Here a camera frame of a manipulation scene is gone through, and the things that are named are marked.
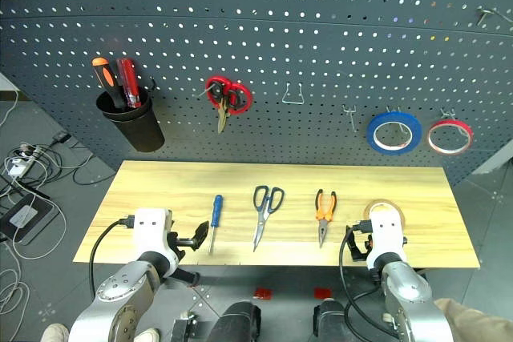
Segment khaki trouser leg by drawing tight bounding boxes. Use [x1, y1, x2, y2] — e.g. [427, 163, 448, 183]
[434, 297, 513, 342]

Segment black floor cable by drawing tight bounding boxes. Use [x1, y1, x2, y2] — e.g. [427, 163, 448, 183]
[71, 143, 118, 187]

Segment orange handled needle-nose pliers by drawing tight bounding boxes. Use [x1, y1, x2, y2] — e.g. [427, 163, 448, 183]
[314, 188, 338, 249]

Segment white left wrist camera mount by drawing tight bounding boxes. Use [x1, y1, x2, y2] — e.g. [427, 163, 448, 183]
[131, 207, 174, 264]

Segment white power adapter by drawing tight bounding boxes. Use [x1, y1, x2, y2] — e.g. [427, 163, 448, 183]
[7, 157, 30, 178]

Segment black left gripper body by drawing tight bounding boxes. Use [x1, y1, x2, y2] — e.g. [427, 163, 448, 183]
[166, 231, 200, 260]

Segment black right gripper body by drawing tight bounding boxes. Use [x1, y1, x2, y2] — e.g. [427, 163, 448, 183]
[357, 232, 374, 263]

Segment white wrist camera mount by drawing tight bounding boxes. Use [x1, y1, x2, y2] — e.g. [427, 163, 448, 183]
[131, 207, 174, 264]
[366, 204, 406, 272]

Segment blue tape roll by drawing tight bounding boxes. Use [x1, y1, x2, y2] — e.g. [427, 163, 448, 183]
[366, 112, 423, 155]

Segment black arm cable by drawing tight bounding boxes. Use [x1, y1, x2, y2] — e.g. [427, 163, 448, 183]
[338, 219, 396, 339]
[87, 215, 136, 300]

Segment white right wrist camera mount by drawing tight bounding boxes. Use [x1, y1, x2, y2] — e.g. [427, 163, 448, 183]
[366, 204, 406, 272]

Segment beige tape roll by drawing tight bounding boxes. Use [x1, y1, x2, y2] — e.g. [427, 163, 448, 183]
[362, 199, 406, 235]

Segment white shoe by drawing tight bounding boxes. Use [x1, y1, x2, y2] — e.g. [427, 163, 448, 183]
[134, 328, 162, 342]
[41, 322, 71, 342]

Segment red handled scissors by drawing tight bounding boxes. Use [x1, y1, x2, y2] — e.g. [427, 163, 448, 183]
[205, 74, 254, 135]

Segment black handled scissors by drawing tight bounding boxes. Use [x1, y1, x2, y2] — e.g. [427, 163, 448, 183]
[252, 185, 286, 253]

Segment blue handled screwdriver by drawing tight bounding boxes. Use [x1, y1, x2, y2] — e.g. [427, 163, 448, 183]
[208, 194, 224, 255]

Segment black box with grey pad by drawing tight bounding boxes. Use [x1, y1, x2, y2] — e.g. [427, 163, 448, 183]
[0, 193, 56, 246]

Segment orange and black screwdriver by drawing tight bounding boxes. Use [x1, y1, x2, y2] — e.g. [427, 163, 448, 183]
[91, 57, 128, 110]

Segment wire pegboard hook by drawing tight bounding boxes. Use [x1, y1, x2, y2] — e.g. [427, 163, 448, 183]
[281, 82, 305, 106]

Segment grey floor cable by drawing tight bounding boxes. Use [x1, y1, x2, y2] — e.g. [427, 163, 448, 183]
[10, 195, 68, 260]

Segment dark rounded shape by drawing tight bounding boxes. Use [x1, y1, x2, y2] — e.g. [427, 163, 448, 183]
[313, 298, 354, 342]
[208, 300, 263, 342]

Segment black cup holder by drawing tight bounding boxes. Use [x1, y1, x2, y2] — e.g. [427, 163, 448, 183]
[95, 91, 166, 154]

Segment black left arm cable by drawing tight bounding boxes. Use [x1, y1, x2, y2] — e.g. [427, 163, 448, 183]
[87, 215, 136, 300]

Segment red transparent handle screwdriver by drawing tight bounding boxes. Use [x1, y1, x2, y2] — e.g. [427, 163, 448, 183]
[115, 58, 143, 109]

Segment dark grey perforated pegboard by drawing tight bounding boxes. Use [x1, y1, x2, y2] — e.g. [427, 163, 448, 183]
[0, 0, 513, 189]

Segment white floor cable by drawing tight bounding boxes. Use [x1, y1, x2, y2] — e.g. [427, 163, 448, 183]
[0, 243, 32, 341]

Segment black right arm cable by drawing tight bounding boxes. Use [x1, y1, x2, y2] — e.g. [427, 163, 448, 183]
[338, 219, 396, 339]

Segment white power strip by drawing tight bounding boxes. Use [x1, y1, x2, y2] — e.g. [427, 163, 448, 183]
[11, 144, 42, 159]

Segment red tape roll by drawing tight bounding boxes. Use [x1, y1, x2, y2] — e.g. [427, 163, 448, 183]
[426, 119, 474, 156]

